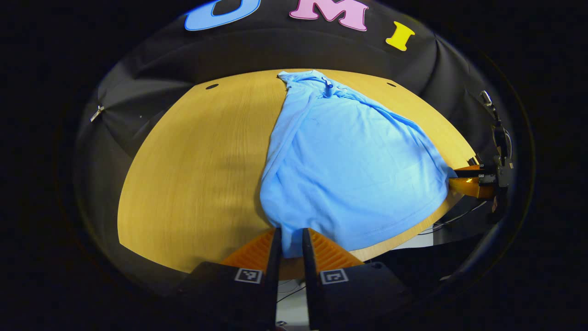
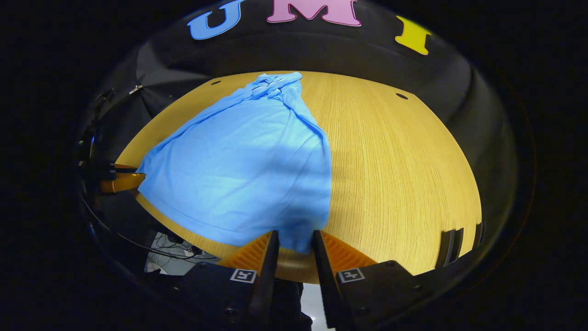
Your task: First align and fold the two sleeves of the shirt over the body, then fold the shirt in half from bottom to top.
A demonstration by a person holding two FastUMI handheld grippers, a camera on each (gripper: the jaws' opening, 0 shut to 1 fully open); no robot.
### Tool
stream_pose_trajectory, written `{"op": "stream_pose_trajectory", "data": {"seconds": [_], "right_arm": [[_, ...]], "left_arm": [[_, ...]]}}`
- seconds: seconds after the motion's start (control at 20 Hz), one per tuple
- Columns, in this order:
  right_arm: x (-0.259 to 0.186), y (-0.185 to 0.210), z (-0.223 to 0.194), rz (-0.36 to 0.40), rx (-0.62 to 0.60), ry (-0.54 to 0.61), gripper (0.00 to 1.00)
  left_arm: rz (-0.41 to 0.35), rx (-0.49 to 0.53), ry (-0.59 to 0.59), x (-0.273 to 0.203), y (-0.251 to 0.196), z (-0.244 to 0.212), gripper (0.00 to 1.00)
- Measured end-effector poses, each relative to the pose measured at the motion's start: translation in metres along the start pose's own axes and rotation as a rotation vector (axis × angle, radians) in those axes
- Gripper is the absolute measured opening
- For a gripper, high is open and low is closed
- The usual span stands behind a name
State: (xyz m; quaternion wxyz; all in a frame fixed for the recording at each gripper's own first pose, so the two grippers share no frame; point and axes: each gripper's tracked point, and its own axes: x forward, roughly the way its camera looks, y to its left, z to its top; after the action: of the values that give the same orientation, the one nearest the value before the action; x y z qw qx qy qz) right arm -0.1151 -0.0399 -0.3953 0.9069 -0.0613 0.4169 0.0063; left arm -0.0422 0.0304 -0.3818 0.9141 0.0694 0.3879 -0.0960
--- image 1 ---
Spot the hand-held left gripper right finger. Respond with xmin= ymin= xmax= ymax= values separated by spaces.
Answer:
xmin=302 ymin=228 xmax=409 ymax=331

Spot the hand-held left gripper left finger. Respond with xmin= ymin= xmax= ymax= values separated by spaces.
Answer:
xmin=175 ymin=228 xmax=283 ymax=331

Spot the light blue T-shirt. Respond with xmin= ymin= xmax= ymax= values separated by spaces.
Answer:
xmin=260 ymin=69 xmax=458 ymax=259

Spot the black backdrop cloth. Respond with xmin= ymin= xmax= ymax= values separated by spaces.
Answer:
xmin=73 ymin=0 xmax=517 ymax=244

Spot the black cable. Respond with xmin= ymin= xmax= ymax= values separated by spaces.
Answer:
xmin=416 ymin=200 xmax=488 ymax=236

